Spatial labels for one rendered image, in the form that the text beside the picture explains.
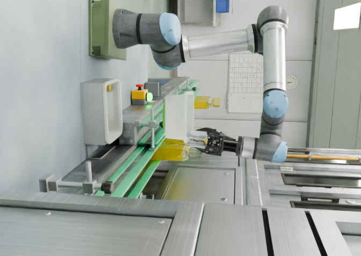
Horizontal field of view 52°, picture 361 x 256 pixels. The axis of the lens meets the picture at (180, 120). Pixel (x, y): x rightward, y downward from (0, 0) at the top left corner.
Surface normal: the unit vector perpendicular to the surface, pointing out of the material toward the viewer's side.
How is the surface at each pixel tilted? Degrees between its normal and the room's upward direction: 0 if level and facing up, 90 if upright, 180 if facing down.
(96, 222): 89
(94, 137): 90
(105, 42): 91
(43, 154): 0
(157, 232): 90
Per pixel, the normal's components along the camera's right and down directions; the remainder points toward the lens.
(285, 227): 0.00, -0.98
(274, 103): -0.14, -0.45
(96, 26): -0.15, 0.07
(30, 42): 0.99, 0.03
